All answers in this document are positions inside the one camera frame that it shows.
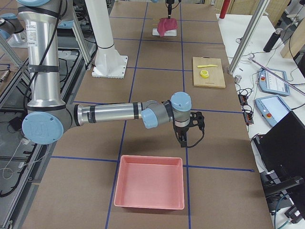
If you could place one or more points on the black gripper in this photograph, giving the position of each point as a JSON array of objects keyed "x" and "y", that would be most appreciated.
[
  {"x": 169, "y": 5},
  {"x": 178, "y": 130}
]

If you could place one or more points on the red wiping cloth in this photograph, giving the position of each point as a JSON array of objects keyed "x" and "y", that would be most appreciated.
[{"x": 166, "y": 24}]

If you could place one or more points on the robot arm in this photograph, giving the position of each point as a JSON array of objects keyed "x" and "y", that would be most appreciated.
[{"x": 49, "y": 117}]

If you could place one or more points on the white rectangular tray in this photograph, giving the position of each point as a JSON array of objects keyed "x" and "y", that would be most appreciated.
[{"x": 170, "y": 33}]

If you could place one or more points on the pink plastic bin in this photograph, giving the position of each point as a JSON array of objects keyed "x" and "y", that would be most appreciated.
[{"x": 154, "y": 182}]

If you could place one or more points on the yellow lemon slices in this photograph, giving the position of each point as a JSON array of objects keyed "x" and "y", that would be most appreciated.
[{"x": 204, "y": 74}]

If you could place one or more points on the bamboo cutting board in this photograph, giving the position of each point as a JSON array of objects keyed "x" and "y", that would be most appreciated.
[{"x": 216, "y": 74}]

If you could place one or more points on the yellow plastic knife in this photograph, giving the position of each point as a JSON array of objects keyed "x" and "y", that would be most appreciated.
[{"x": 206, "y": 66}]

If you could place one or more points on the teach pendant near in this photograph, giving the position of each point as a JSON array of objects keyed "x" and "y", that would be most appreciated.
[{"x": 272, "y": 108}]

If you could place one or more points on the teach pendant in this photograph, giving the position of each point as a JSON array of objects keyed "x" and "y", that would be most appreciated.
[
  {"x": 272, "y": 108},
  {"x": 271, "y": 84}
]

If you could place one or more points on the teach pendant far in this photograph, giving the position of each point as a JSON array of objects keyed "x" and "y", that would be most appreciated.
[{"x": 271, "y": 84}]

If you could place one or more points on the black monitor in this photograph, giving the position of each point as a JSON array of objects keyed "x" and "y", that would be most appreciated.
[{"x": 282, "y": 148}]

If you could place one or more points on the black cylinder bottle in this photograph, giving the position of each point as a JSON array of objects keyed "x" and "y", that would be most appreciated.
[{"x": 272, "y": 40}]

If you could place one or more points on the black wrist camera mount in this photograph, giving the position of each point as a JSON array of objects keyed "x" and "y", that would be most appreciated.
[{"x": 197, "y": 119}]

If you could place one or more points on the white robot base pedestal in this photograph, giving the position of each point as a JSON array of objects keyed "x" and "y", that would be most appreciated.
[{"x": 108, "y": 62}]

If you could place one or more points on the aluminium frame post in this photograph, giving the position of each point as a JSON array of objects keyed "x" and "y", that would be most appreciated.
[{"x": 254, "y": 21}]

